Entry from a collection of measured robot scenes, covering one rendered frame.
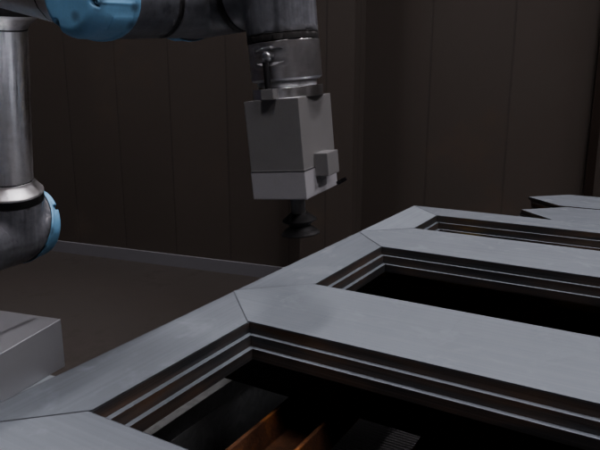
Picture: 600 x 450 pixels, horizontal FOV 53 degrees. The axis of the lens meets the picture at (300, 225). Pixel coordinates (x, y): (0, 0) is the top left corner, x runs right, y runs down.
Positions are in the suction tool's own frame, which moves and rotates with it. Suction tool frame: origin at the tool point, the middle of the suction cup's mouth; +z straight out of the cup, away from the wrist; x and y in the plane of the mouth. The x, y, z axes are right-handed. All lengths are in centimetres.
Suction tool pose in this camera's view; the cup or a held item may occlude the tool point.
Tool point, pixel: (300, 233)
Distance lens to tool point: 68.3
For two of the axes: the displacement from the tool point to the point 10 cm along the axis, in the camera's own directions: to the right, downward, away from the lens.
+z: 0.9, 9.7, 2.3
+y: 4.3, -2.4, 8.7
